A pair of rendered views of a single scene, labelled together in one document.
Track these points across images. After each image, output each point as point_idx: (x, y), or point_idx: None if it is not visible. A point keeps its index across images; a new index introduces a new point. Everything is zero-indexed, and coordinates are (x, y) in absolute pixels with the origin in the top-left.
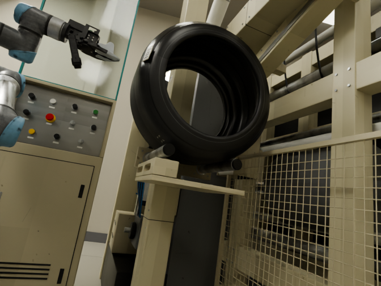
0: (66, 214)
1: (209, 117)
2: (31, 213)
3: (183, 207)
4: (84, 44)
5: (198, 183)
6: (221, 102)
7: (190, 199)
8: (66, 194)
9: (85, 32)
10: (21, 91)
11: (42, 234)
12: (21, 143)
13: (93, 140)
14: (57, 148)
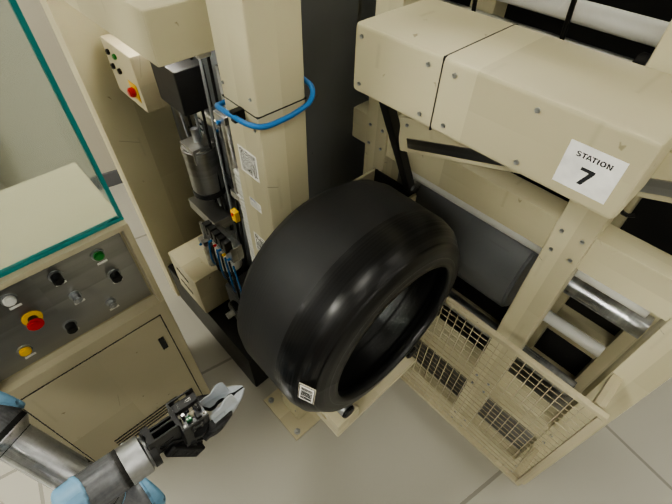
0: (162, 367)
1: (308, 144)
2: (122, 395)
3: None
4: (199, 441)
5: (377, 397)
6: (325, 99)
7: None
8: (147, 358)
9: (190, 436)
10: (24, 407)
11: (150, 393)
12: (36, 376)
13: (127, 286)
14: (84, 332)
